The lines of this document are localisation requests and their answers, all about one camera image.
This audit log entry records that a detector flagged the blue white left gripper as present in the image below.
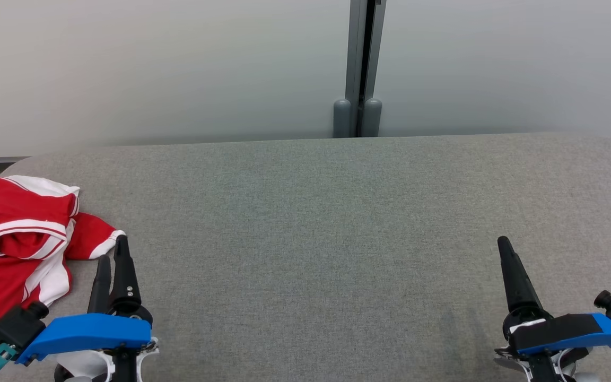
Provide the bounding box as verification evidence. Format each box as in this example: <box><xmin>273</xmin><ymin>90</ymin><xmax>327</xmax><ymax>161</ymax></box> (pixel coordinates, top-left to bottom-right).
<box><xmin>16</xmin><ymin>235</ymin><xmax>160</xmax><ymax>382</ymax></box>

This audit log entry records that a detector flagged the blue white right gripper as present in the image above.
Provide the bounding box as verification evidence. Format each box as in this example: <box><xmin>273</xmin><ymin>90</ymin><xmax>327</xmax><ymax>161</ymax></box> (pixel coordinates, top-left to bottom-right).
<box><xmin>494</xmin><ymin>236</ymin><xmax>611</xmax><ymax>382</ymax></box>

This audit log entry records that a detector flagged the red garment with white stripe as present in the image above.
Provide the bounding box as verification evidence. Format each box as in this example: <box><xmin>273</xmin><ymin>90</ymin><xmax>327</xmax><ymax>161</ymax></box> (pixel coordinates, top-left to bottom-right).
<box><xmin>0</xmin><ymin>212</ymin><xmax>126</xmax><ymax>331</ymax></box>

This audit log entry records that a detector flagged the grey cylindrical post cap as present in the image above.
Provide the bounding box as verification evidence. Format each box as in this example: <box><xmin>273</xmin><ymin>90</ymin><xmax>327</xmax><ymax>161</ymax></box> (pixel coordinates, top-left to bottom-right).
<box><xmin>333</xmin><ymin>98</ymin><xmax>352</xmax><ymax>138</ymax></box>
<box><xmin>363</xmin><ymin>98</ymin><xmax>383</xmax><ymax>137</ymax></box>

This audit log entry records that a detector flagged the grey metal partition post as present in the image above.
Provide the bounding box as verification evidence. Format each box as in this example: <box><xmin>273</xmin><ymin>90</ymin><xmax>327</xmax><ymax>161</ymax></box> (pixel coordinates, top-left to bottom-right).
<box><xmin>344</xmin><ymin>0</ymin><xmax>387</xmax><ymax>137</ymax></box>

